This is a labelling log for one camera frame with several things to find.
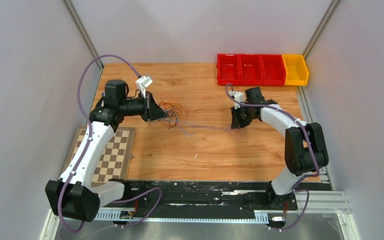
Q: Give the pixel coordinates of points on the slotted cable duct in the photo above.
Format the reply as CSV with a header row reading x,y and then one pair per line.
x,y
111,214

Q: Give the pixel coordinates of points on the yellow bin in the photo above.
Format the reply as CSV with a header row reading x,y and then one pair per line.
x,y
297,73

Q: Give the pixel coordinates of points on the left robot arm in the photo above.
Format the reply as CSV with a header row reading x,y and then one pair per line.
x,y
72,195

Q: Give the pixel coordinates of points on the wooden chessboard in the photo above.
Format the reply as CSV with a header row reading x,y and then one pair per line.
x,y
114,162

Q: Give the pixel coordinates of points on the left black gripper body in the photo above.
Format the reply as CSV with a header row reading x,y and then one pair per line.
x,y
146,116

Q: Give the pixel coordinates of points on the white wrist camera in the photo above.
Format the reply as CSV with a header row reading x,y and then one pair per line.
x,y
143,83
238,98

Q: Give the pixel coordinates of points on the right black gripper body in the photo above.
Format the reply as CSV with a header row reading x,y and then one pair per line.
x,y
246,115

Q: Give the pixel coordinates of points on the right red bin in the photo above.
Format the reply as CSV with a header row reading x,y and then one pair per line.
x,y
274,70

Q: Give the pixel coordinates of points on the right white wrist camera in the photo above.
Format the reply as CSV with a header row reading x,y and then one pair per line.
x,y
238,98

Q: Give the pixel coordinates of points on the aluminium frame rail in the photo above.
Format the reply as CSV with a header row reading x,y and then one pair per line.
x,y
317,201

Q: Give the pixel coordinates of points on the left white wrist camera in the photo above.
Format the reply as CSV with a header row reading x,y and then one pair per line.
x,y
143,83

